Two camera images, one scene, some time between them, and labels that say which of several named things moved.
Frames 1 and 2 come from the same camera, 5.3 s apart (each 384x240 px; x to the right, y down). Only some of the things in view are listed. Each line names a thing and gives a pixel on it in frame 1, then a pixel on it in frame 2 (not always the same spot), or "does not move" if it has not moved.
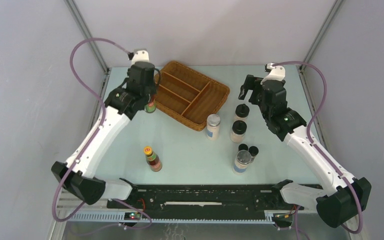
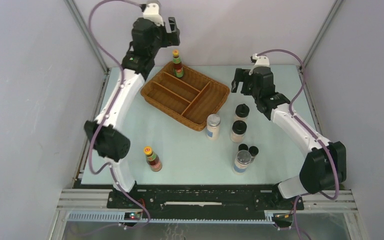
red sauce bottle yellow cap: x=151 y=107 → x=178 y=69
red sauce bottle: x=152 y=159 does not move
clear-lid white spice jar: x=213 y=127 does not move
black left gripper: x=153 y=90 → x=171 y=39
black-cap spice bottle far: x=241 y=112 does not move
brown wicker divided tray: x=188 y=97 does not move
